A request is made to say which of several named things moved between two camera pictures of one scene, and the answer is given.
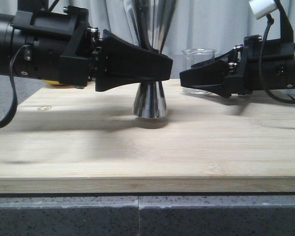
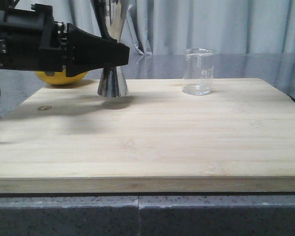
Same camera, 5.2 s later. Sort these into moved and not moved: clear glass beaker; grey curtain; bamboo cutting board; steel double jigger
Moved: steel double jigger
Not moved: grey curtain; clear glass beaker; bamboo cutting board
